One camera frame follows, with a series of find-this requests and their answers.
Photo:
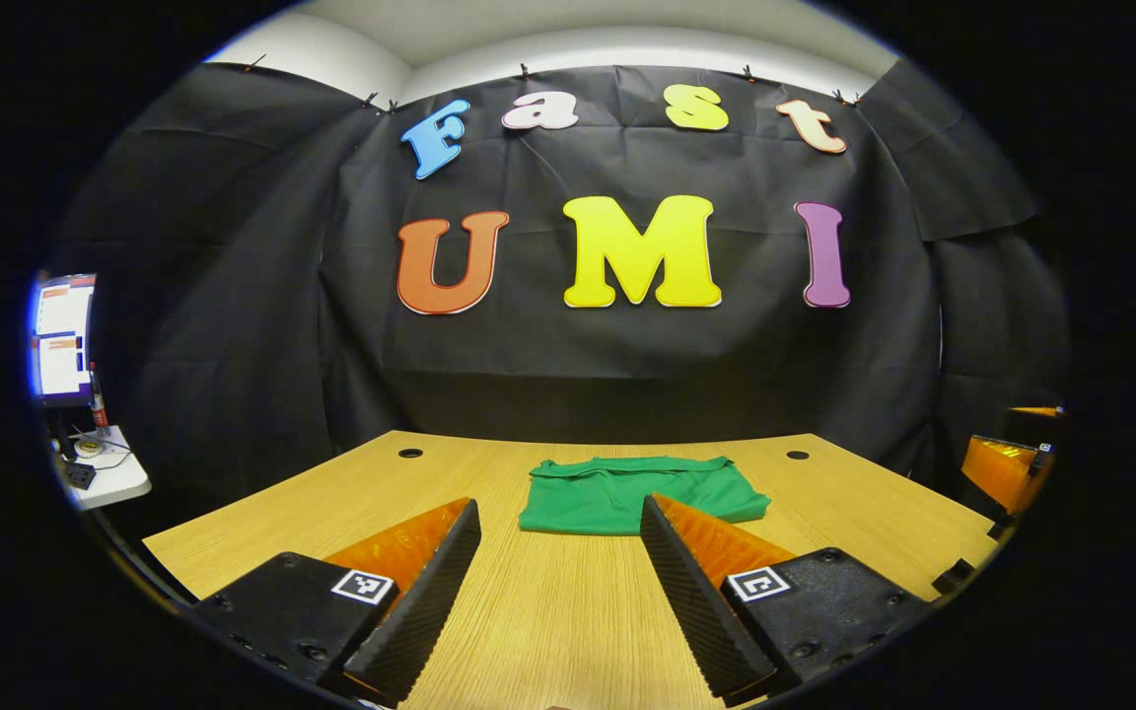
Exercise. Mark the white side table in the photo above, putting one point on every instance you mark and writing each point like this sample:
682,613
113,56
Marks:
119,478

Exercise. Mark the tape roll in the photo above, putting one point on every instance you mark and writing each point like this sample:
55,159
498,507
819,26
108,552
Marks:
89,449

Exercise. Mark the black table clamp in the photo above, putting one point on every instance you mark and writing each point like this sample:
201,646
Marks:
953,576

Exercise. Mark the small black box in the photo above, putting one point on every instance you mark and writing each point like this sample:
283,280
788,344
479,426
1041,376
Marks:
81,475

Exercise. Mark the red bottle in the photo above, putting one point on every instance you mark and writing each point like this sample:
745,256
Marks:
99,404

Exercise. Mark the black backdrop cloth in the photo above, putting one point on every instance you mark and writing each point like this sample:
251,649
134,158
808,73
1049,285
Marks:
627,345

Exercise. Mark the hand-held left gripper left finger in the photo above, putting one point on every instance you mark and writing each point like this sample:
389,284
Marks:
430,611

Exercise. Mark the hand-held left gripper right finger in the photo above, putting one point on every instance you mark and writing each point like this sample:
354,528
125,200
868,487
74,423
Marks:
691,602

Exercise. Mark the green T-shirt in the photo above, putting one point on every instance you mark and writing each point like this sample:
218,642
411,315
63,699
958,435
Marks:
627,498

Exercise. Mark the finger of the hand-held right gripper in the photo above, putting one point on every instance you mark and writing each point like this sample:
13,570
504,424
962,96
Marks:
1002,473
1033,410

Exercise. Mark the computer monitor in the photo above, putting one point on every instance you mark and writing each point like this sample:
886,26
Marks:
63,335

